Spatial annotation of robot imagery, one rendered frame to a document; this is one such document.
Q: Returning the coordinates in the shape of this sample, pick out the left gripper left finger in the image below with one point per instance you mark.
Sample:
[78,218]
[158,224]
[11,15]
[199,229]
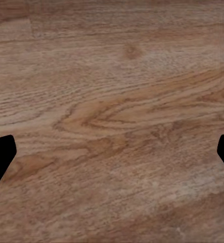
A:
[7,153]

